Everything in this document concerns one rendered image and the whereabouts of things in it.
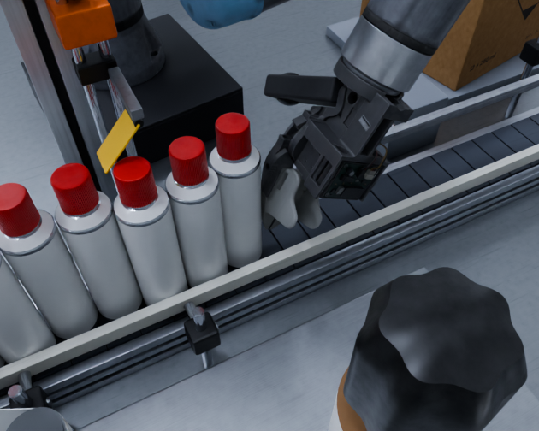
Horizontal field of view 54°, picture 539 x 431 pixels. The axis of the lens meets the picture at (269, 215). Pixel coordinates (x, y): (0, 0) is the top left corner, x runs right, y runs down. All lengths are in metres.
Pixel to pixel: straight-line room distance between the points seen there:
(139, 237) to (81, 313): 0.13
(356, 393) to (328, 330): 0.29
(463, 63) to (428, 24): 0.48
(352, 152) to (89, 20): 0.25
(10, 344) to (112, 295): 0.10
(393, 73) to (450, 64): 0.49
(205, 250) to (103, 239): 0.11
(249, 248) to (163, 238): 0.13
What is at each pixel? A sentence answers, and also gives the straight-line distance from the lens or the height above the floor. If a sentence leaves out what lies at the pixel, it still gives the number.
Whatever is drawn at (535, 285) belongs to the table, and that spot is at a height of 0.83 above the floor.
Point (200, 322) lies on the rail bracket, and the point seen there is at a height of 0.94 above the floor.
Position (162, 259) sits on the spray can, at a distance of 0.53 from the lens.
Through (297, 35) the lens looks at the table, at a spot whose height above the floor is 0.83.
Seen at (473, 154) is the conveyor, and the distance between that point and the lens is 0.82.
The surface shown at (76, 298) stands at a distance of 0.57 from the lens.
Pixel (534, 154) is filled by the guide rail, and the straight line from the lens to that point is 0.81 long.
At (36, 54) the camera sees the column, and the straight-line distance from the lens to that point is 0.55.
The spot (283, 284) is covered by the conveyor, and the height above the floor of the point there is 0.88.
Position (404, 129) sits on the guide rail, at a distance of 0.71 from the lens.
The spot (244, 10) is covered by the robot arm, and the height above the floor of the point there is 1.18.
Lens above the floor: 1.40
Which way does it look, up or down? 49 degrees down
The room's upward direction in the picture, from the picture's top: straight up
